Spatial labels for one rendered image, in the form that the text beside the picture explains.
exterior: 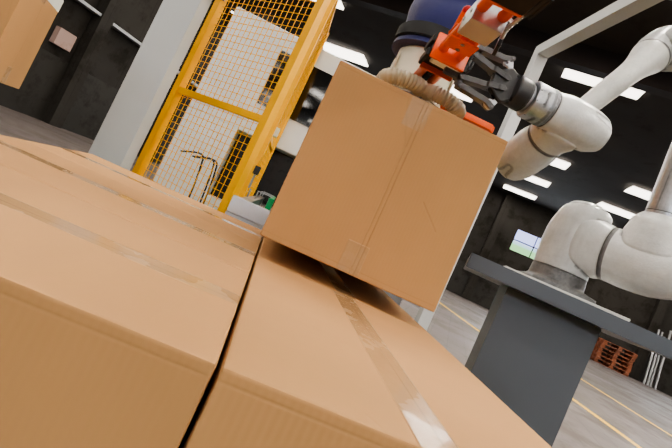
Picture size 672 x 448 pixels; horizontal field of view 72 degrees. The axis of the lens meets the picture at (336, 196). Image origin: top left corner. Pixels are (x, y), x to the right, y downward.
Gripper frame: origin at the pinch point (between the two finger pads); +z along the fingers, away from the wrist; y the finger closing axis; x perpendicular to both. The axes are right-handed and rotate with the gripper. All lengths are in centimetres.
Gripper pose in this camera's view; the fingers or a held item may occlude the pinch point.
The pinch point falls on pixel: (448, 56)
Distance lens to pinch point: 110.1
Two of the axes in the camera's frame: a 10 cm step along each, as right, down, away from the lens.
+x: -1.2, 0.0, 9.9
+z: -9.0, -4.3, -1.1
